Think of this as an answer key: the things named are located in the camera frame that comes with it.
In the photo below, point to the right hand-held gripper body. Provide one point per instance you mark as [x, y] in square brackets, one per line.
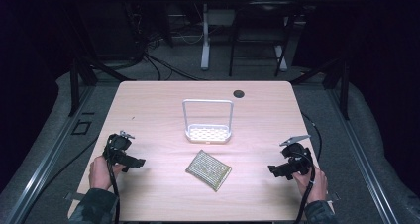
[297, 156]

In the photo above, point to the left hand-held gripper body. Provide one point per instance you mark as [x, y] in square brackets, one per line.
[116, 148]

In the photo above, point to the yellow-green dish sponge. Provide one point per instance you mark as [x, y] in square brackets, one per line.
[208, 169]

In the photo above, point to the white sponge holder rack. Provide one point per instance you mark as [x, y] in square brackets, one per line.
[208, 133]

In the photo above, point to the person's left hand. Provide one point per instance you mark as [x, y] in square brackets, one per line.
[100, 174]

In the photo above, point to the person's right hand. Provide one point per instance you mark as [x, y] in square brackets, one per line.
[315, 186]

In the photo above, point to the black chair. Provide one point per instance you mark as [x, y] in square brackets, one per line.
[261, 25]

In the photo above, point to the aluminium floor rail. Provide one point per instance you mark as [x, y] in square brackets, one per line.
[363, 158]
[49, 158]

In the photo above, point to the black metal frame stand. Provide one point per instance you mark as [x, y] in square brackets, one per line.
[340, 82]
[82, 82]

